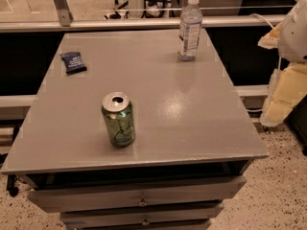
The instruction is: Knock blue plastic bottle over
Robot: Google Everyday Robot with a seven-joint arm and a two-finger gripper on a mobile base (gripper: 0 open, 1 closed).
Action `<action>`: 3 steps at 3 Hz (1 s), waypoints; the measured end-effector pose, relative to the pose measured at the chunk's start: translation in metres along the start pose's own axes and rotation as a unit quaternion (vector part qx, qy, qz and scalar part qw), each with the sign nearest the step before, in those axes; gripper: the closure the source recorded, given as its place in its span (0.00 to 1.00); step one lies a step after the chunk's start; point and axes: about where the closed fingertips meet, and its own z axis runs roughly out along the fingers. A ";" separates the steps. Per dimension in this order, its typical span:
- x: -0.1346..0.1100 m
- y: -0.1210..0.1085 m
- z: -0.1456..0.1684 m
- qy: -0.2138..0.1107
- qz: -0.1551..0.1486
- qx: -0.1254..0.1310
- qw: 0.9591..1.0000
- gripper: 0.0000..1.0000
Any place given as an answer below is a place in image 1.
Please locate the green soda can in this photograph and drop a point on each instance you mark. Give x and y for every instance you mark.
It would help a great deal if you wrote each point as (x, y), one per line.
(118, 115)

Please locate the dark blue snack packet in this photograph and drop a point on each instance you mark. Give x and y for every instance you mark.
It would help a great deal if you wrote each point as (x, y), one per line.
(73, 62)

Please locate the black office chair base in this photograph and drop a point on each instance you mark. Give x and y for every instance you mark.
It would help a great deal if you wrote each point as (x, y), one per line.
(137, 9)

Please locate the grey drawer cabinet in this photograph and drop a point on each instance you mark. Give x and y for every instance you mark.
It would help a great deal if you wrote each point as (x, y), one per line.
(193, 136)

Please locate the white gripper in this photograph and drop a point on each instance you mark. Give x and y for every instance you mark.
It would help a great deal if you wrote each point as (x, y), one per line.
(295, 35)

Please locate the clear plastic water bottle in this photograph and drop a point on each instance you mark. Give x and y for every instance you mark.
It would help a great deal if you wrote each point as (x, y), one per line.
(189, 31)

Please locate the grey metal railing frame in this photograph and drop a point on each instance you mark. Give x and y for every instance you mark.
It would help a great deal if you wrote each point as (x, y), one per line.
(24, 16)

